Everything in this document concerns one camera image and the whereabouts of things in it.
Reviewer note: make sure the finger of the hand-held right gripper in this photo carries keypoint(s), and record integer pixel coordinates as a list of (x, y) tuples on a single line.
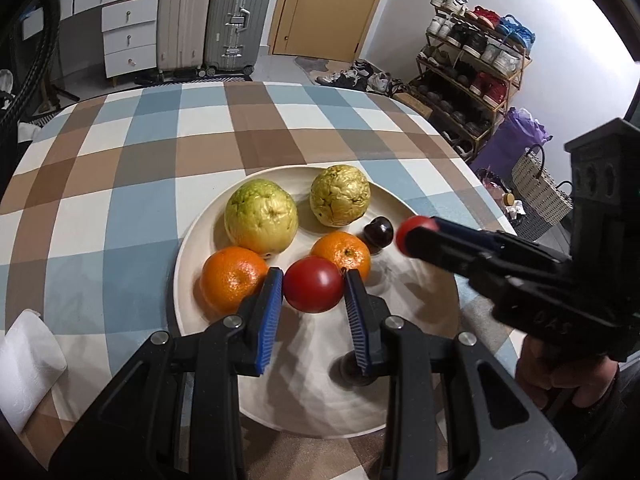
[(442, 256), (465, 231)]

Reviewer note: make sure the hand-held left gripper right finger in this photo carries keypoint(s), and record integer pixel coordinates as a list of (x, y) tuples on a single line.
[(357, 322)]

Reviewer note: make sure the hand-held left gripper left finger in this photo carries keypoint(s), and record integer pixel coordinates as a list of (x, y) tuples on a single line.
[(265, 322)]

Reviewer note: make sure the small red tomato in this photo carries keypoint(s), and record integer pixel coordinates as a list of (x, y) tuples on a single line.
[(410, 229)]

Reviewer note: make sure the orange tangerine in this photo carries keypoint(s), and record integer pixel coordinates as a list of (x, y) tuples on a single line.
[(232, 277), (342, 255)]

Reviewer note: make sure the large red tomato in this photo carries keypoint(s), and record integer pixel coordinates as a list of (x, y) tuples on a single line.
[(314, 285)]

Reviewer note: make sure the cream round plate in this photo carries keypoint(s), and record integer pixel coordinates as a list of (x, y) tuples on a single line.
[(300, 395)]

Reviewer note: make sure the smooth green guava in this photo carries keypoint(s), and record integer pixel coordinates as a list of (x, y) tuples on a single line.
[(260, 220)]

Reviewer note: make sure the wrinkled yellow guava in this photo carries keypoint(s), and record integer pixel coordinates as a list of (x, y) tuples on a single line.
[(340, 195)]

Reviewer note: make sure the person's right hand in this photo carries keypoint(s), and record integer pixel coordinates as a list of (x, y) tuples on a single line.
[(545, 375)]

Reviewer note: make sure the dark woven basket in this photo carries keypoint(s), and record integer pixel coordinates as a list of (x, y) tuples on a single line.
[(542, 227)]

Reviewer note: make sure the light woven basket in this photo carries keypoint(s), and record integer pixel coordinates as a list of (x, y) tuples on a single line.
[(542, 190)]

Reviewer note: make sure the purple bag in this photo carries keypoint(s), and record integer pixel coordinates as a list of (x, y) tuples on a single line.
[(510, 145)]

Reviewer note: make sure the cardboard box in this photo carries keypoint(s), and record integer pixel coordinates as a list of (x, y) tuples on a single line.
[(415, 104)]

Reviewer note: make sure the wooden shoe rack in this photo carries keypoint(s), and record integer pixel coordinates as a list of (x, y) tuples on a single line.
[(520, 80)]

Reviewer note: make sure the scattered shoes group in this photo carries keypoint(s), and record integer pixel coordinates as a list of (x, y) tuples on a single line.
[(360, 79)]

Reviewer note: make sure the rows of racked shoes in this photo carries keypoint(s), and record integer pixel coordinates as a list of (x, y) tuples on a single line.
[(470, 45)]

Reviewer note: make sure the grey floor mat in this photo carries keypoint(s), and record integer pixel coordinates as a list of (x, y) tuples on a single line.
[(310, 64)]

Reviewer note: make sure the wooden door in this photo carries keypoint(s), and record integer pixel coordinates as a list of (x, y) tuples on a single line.
[(330, 5)]

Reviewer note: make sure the silver suitcase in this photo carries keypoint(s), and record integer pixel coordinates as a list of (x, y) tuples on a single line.
[(235, 15)]

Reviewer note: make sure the white drawer cabinet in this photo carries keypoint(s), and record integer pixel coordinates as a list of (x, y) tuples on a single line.
[(130, 35)]

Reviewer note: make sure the beige suitcase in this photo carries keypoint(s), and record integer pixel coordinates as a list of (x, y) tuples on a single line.
[(182, 15)]

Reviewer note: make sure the white desk with drawers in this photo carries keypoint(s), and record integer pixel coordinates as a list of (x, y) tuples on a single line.
[(85, 2)]

